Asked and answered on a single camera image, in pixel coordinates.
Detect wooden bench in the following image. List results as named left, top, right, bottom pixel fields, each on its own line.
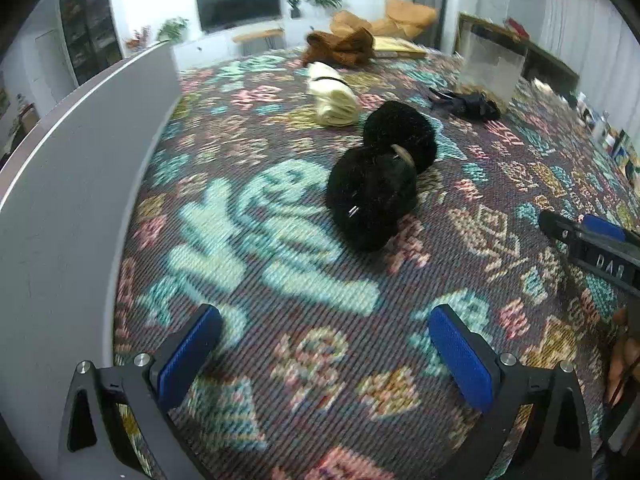
left=232, top=27, right=286, bottom=55

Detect brown cloth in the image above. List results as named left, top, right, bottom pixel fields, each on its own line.
left=301, top=27, right=376, bottom=67

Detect white television cabinet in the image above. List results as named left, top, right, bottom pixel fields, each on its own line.
left=170, top=22, right=311, bottom=72

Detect green potted plant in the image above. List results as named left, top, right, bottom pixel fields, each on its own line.
left=156, top=16, right=191, bottom=43

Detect dark glass display cabinet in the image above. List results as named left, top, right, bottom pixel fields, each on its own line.
left=59, top=0, right=123, bottom=86

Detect clear container with black lid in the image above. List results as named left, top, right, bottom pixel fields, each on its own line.
left=457, top=22, right=528, bottom=113

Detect colourful patterned woven blanket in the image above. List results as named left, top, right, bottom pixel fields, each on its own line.
left=112, top=47, right=640, bottom=480

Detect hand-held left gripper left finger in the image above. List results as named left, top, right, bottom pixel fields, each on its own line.
left=57, top=304, right=223, bottom=480

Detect black television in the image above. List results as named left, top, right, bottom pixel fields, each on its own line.
left=195, top=0, right=282, bottom=35

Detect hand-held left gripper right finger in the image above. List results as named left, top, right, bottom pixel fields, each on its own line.
left=429, top=304, right=593, bottom=480

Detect row of small bottles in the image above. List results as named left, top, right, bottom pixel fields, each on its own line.
left=565, top=90, right=640, bottom=186

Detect grey curtain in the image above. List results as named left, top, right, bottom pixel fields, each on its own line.
left=414, top=0, right=448, bottom=51

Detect orange lounge chair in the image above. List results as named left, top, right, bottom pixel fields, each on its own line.
left=330, top=0, right=437, bottom=41

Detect dried flowers in vase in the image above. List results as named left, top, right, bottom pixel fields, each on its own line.
left=125, top=25, right=153, bottom=51

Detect flat yellow box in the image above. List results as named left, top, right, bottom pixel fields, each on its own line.
left=372, top=35, right=428, bottom=58

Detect grey board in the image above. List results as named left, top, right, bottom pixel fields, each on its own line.
left=0, top=40, right=182, bottom=461

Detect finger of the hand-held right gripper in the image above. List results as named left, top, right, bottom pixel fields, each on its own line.
left=539, top=209, right=582, bottom=261
left=580, top=214, right=629, bottom=244

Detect cream cloth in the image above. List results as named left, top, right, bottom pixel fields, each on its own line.
left=306, top=61, right=360, bottom=128

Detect person's right hand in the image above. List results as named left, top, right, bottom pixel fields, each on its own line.
left=602, top=307, right=640, bottom=406

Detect black fuzzy cloth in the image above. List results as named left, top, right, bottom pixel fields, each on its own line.
left=326, top=101, right=438, bottom=253

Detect small black cloth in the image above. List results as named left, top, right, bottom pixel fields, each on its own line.
left=429, top=87, right=502, bottom=122

